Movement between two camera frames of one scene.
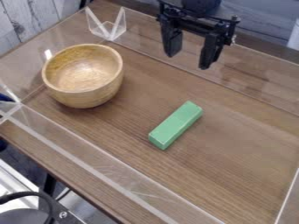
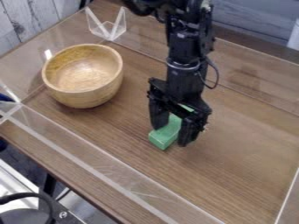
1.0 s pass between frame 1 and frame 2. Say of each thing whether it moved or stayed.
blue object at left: stayed
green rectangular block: stayed
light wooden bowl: stayed
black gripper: moved
